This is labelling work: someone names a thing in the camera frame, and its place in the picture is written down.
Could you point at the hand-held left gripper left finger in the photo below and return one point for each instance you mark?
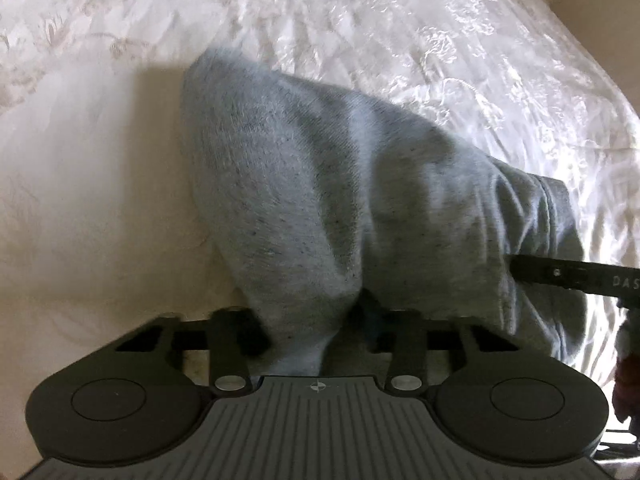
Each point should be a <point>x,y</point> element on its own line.
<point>228,342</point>

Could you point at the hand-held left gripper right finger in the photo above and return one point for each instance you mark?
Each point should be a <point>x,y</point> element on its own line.
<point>373,326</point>

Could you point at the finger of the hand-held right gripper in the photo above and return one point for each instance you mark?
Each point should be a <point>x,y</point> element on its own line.
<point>545,272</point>

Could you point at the grey speckled pants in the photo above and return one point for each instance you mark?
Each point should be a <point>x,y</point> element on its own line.
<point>325,185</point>

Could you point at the white embroidered bedspread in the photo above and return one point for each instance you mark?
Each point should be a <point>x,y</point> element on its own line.
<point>100,160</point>

